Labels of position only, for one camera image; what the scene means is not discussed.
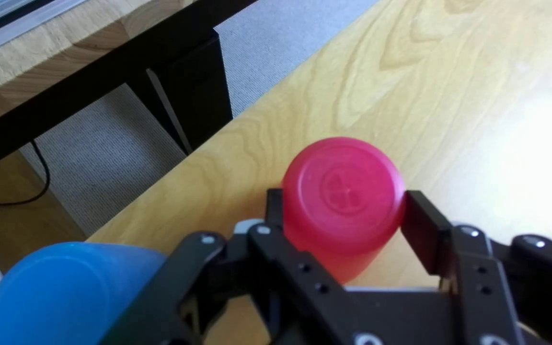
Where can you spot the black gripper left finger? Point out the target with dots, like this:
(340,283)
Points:
(296,298)

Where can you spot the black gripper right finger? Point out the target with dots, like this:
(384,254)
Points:
(468,273)

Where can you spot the pink plastic cup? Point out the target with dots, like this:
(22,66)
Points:
(342,202)

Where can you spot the blue plastic cup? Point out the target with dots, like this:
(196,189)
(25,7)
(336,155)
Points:
(70,294)

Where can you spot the wooden dresser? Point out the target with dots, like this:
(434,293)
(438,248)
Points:
(457,93)

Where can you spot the black desk frame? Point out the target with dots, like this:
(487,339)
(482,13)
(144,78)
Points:
(167,53)

